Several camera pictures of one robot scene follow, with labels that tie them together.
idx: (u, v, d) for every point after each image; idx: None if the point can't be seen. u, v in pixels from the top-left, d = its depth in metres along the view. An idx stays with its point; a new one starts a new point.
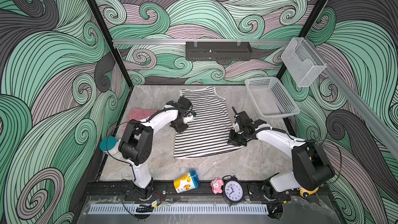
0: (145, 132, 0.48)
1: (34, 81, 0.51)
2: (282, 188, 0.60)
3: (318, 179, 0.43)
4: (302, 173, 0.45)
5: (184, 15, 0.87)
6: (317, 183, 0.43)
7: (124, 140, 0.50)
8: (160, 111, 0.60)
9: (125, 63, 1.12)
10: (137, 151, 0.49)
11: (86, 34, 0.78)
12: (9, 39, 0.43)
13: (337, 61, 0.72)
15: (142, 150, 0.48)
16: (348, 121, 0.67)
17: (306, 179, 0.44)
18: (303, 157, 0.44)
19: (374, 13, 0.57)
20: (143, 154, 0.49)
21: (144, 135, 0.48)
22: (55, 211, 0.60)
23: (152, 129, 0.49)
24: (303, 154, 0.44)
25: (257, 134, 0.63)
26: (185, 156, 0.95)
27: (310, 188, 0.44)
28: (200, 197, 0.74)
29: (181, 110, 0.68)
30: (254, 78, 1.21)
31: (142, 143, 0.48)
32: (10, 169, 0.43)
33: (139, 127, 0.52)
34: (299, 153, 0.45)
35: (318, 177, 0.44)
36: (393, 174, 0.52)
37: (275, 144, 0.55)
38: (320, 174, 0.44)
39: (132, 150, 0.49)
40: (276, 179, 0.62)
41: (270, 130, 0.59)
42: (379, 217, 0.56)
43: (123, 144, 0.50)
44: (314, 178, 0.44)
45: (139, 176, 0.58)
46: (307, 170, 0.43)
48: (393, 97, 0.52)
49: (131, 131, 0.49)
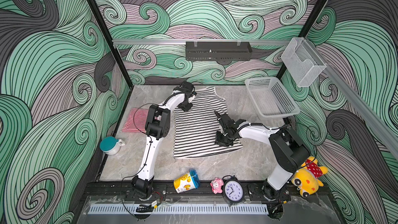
0: (165, 113, 0.62)
1: (34, 81, 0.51)
2: (281, 183, 0.59)
3: (298, 160, 0.47)
4: (283, 158, 0.48)
5: (184, 15, 0.87)
6: (298, 164, 0.47)
7: (148, 121, 0.64)
8: (171, 95, 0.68)
9: (125, 63, 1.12)
10: (160, 127, 0.64)
11: (87, 34, 0.78)
12: (9, 39, 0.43)
13: (337, 61, 0.72)
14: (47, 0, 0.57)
15: (165, 126, 0.63)
16: (348, 121, 0.67)
17: (287, 163, 0.47)
18: (280, 143, 0.48)
19: (375, 13, 0.57)
20: (166, 129, 0.64)
21: (164, 116, 0.62)
22: (55, 210, 0.60)
23: (169, 110, 0.63)
24: (279, 140, 0.48)
25: (239, 132, 0.67)
26: (185, 156, 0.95)
27: (293, 170, 0.47)
28: (200, 197, 0.74)
29: (187, 93, 0.81)
30: (254, 78, 1.21)
31: (164, 121, 0.62)
32: (10, 169, 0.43)
33: (158, 110, 0.67)
34: (275, 140, 0.49)
35: (297, 158, 0.47)
36: (393, 174, 0.52)
37: (255, 136, 0.59)
38: (297, 155, 0.48)
39: (157, 127, 0.64)
40: (272, 177, 0.62)
41: (249, 126, 0.64)
42: (378, 217, 0.56)
43: (148, 124, 0.65)
44: (293, 160, 0.47)
45: (150, 162, 0.65)
46: (285, 154, 0.47)
48: (393, 97, 0.52)
49: (153, 114, 0.64)
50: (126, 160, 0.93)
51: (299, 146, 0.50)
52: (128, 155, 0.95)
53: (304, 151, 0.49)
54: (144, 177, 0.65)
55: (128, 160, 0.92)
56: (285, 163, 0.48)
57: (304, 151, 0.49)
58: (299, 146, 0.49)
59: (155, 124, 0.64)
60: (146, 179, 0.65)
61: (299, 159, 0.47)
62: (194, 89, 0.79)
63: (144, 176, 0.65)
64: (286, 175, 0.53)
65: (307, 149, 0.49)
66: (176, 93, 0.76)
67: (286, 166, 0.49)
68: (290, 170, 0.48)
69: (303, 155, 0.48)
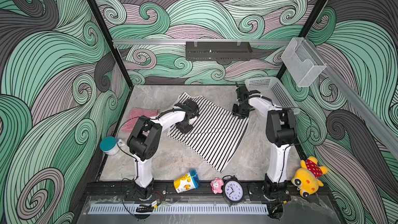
0: (154, 129, 0.50)
1: (34, 81, 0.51)
2: (275, 171, 0.63)
3: (281, 135, 0.56)
4: (271, 130, 0.58)
5: (184, 15, 0.87)
6: (279, 138, 0.56)
7: (132, 135, 0.52)
8: (169, 111, 0.63)
9: (125, 64, 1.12)
10: (145, 145, 0.50)
11: (87, 34, 0.78)
12: (9, 39, 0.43)
13: (337, 61, 0.72)
14: (47, 0, 0.57)
15: (150, 145, 0.49)
16: (348, 121, 0.67)
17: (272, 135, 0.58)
18: (274, 118, 0.56)
19: (375, 13, 0.57)
20: (150, 150, 0.50)
21: (152, 132, 0.50)
22: (55, 211, 0.60)
23: (160, 126, 0.51)
24: (275, 115, 0.56)
25: (249, 99, 0.75)
26: (226, 161, 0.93)
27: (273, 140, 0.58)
28: (200, 197, 0.74)
29: (188, 112, 0.70)
30: (254, 78, 1.21)
31: (151, 139, 0.50)
32: (10, 169, 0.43)
33: (148, 124, 0.55)
34: (272, 114, 0.56)
35: (282, 134, 0.56)
36: (393, 174, 0.52)
37: (260, 108, 0.67)
38: (283, 132, 0.56)
39: (140, 145, 0.51)
40: (270, 168, 0.66)
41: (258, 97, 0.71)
42: (378, 217, 0.56)
43: (130, 139, 0.52)
44: (278, 134, 0.56)
45: (141, 174, 0.59)
46: (274, 127, 0.56)
48: (393, 97, 0.52)
49: (140, 126, 0.52)
50: (126, 160, 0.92)
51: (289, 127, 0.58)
52: (128, 155, 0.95)
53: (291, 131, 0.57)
54: (140, 184, 0.63)
55: (128, 159, 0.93)
56: (270, 134, 0.59)
57: (292, 132, 0.57)
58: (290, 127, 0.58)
59: (139, 141, 0.51)
60: (142, 186, 0.63)
61: (282, 135, 0.56)
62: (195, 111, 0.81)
63: (139, 183, 0.63)
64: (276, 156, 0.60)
65: (294, 132, 0.57)
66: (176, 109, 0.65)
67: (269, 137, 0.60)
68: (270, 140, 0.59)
69: (288, 135, 0.56)
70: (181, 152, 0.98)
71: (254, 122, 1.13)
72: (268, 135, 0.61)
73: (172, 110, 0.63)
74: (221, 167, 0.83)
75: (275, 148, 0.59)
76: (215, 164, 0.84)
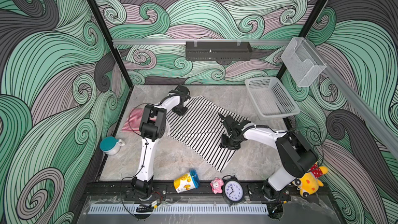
0: (160, 112, 0.61)
1: (34, 81, 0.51)
2: (282, 185, 0.59)
3: (305, 166, 0.46)
4: (289, 163, 0.47)
5: (184, 14, 0.86)
6: (304, 168, 0.45)
7: (143, 121, 0.62)
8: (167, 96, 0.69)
9: (125, 64, 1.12)
10: (156, 127, 0.61)
11: (87, 34, 0.78)
12: (9, 39, 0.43)
13: (337, 61, 0.72)
14: (47, 0, 0.57)
15: (160, 126, 0.60)
16: (348, 121, 0.67)
17: (294, 167, 0.46)
18: (287, 148, 0.47)
19: (375, 13, 0.57)
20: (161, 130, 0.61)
21: (160, 115, 0.61)
22: (55, 211, 0.60)
23: (165, 109, 0.61)
24: (286, 144, 0.47)
25: (243, 134, 0.66)
26: (226, 161, 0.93)
27: (298, 175, 0.46)
28: (200, 197, 0.74)
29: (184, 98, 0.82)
30: (254, 78, 1.21)
31: (160, 121, 0.61)
32: (10, 169, 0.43)
33: (154, 110, 0.65)
34: (282, 144, 0.47)
35: (304, 163, 0.46)
36: (393, 174, 0.52)
37: (261, 139, 0.58)
38: (304, 160, 0.47)
39: (152, 127, 0.61)
40: (273, 178, 0.63)
41: (254, 128, 0.62)
42: (378, 217, 0.56)
43: (142, 124, 0.62)
44: (300, 165, 0.46)
45: (147, 163, 0.64)
46: (292, 158, 0.46)
48: (393, 97, 0.52)
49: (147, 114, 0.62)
50: (126, 160, 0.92)
51: (306, 151, 0.49)
52: (128, 155, 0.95)
53: (311, 155, 0.48)
54: (143, 177, 0.65)
55: (128, 159, 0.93)
56: (292, 166, 0.47)
57: (312, 156, 0.47)
58: (307, 151, 0.48)
59: (150, 124, 0.62)
60: (146, 180, 0.65)
61: (306, 164, 0.46)
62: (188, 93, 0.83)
63: (143, 176, 0.65)
64: (288, 178, 0.54)
65: (315, 154, 0.48)
66: (171, 95, 0.75)
67: (293, 171, 0.47)
68: (295, 173, 0.47)
69: (310, 160, 0.47)
70: (181, 152, 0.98)
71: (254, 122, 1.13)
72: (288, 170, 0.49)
73: (169, 96, 0.73)
74: (221, 167, 0.83)
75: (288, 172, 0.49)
76: (215, 164, 0.84)
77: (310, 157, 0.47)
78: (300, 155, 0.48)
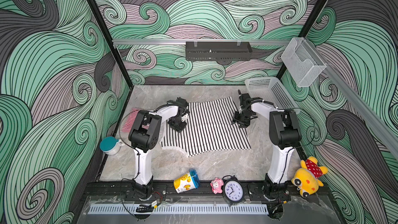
0: (154, 120, 0.54)
1: (34, 81, 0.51)
2: (276, 171, 0.63)
3: (285, 137, 0.55)
4: (274, 131, 0.57)
5: (184, 14, 0.86)
6: (283, 140, 0.54)
7: (134, 128, 0.55)
8: (164, 104, 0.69)
9: (125, 63, 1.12)
10: (147, 136, 0.54)
11: (87, 34, 0.78)
12: (9, 39, 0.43)
13: (337, 61, 0.72)
14: (47, 0, 0.57)
15: (152, 136, 0.53)
16: (348, 121, 0.67)
17: (275, 136, 0.56)
18: (276, 118, 0.56)
19: (375, 13, 0.57)
20: (153, 140, 0.54)
21: (154, 123, 0.54)
22: (55, 211, 0.60)
23: (159, 117, 0.55)
24: (277, 116, 0.56)
25: (251, 107, 0.76)
26: (226, 161, 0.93)
27: (276, 143, 0.56)
28: (200, 197, 0.74)
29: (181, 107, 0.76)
30: (254, 78, 1.21)
31: (153, 129, 0.54)
32: (10, 169, 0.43)
33: (147, 117, 0.59)
34: (274, 115, 0.56)
35: (285, 135, 0.55)
36: (393, 174, 0.52)
37: (263, 113, 0.68)
38: (286, 134, 0.55)
39: (143, 136, 0.54)
40: (271, 168, 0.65)
41: (260, 102, 0.72)
42: (378, 217, 0.56)
43: (133, 131, 0.55)
44: (282, 135, 0.55)
45: (142, 170, 0.61)
46: (276, 125, 0.55)
48: (393, 97, 0.52)
49: (140, 121, 0.55)
50: (126, 160, 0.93)
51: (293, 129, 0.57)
52: (128, 155, 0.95)
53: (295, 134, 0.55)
54: (140, 181, 0.64)
55: (128, 159, 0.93)
56: (274, 136, 0.57)
57: (296, 135, 0.55)
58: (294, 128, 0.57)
59: (140, 134, 0.54)
60: (144, 184, 0.64)
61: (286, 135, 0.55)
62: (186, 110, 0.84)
63: (140, 180, 0.63)
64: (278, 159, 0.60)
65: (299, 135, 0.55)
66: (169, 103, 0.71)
67: (273, 139, 0.58)
68: (274, 142, 0.58)
69: (292, 138, 0.55)
70: (181, 151, 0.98)
71: (254, 122, 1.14)
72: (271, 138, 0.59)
73: (166, 104, 0.69)
74: (221, 167, 0.83)
75: (278, 150, 0.58)
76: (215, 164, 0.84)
77: (293, 134, 0.55)
78: (285, 129, 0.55)
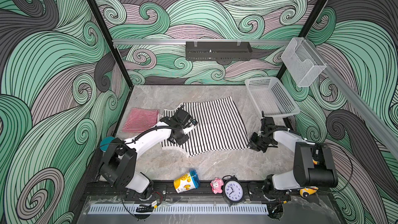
0: (127, 155, 0.43)
1: (34, 81, 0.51)
2: (282, 186, 0.60)
3: (315, 178, 0.44)
4: (300, 169, 0.46)
5: (184, 15, 0.87)
6: (311, 180, 0.43)
7: (103, 161, 0.45)
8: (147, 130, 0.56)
9: (125, 63, 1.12)
10: (115, 176, 0.43)
11: (86, 34, 0.78)
12: (9, 39, 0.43)
13: (337, 61, 0.72)
14: (47, 0, 0.57)
15: (121, 175, 0.42)
16: (348, 121, 0.67)
17: (301, 175, 0.46)
18: (304, 152, 0.46)
19: (375, 13, 0.57)
20: (123, 179, 0.43)
21: (125, 158, 0.43)
22: (55, 211, 0.60)
23: (134, 152, 0.44)
24: (305, 149, 0.46)
25: (274, 132, 0.67)
26: (226, 161, 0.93)
27: (302, 183, 0.45)
28: (200, 197, 0.74)
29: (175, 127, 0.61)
30: (254, 78, 1.21)
31: (122, 169, 0.42)
32: (10, 169, 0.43)
33: (123, 148, 0.47)
34: (301, 148, 0.47)
35: (314, 174, 0.44)
36: (393, 174, 0.52)
37: (288, 143, 0.57)
38: (317, 173, 0.44)
39: (111, 173, 0.44)
40: (278, 178, 0.63)
41: (285, 130, 0.64)
42: (379, 217, 0.56)
43: (101, 165, 0.45)
44: (309, 175, 0.44)
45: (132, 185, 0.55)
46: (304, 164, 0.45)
48: (393, 97, 0.52)
49: (113, 152, 0.44)
50: None
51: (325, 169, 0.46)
52: None
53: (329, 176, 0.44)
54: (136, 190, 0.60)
55: None
56: (300, 174, 0.46)
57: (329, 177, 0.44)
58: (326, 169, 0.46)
59: (111, 167, 0.45)
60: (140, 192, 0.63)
61: (317, 179, 0.43)
62: (192, 118, 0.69)
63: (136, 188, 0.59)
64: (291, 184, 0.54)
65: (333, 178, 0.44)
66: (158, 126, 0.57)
67: (299, 179, 0.47)
68: (300, 183, 0.46)
69: (324, 180, 0.43)
70: (181, 151, 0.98)
71: (254, 122, 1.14)
72: (296, 176, 0.48)
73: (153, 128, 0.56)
74: (221, 167, 0.83)
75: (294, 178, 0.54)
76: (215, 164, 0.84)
77: (326, 176, 0.44)
78: (315, 168, 0.46)
